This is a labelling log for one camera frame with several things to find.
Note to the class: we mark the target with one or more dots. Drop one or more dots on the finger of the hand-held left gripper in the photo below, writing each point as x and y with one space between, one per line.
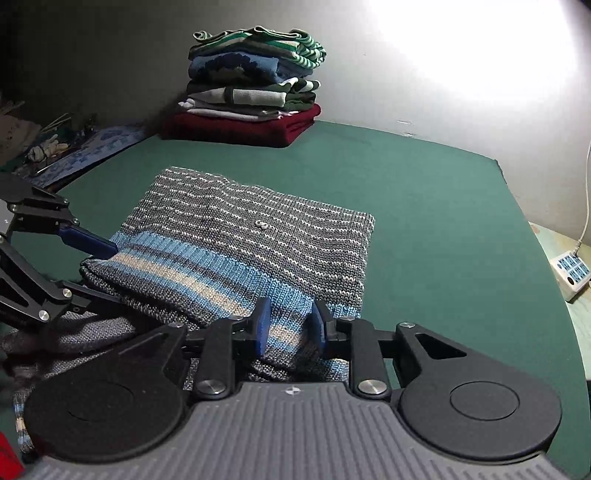
46 300
87 241

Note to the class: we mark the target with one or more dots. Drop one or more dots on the white power strip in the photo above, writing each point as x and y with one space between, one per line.
570 275

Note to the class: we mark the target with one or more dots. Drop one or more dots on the pale lavender folded garment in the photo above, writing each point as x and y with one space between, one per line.
221 111

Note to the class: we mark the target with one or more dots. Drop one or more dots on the green and white folded garment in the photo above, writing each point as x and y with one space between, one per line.
258 97

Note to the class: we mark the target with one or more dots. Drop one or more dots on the dark red folded sweater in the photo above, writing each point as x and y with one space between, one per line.
258 130

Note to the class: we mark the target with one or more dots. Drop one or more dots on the printed bed sheet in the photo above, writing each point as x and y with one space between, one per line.
581 332

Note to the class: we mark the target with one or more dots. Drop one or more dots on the blue patterned folded sweater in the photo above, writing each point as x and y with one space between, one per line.
240 68

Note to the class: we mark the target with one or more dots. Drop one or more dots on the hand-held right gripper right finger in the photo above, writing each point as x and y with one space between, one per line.
318 330

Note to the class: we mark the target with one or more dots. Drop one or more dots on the white gloves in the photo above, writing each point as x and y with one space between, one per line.
48 147

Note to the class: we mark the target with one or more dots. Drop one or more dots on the grey blue knit sweater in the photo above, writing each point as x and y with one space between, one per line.
254 249

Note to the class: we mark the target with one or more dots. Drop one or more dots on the blue patterned towel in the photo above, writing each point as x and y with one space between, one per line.
92 148

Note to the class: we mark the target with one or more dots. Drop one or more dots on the red garment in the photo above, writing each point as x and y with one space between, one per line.
9 454

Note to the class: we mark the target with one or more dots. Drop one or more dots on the green table cloth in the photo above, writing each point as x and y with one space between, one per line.
438 221

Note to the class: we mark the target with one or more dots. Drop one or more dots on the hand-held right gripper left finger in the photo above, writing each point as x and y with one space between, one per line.
262 328

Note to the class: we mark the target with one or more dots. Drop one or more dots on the green white striped folded garment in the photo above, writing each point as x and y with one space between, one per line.
258 41

